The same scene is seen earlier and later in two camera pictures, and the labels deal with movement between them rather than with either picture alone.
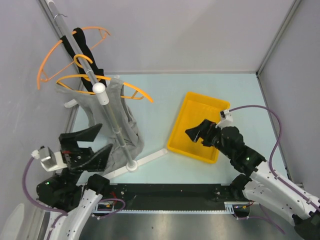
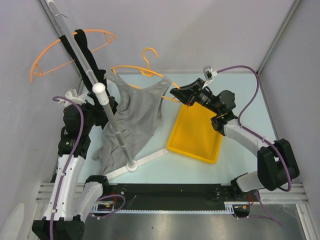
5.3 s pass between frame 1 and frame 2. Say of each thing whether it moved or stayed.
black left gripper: moved
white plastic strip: stayed
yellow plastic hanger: moved
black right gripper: moved
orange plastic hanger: moved
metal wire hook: stayed
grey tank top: moved
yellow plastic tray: stayed
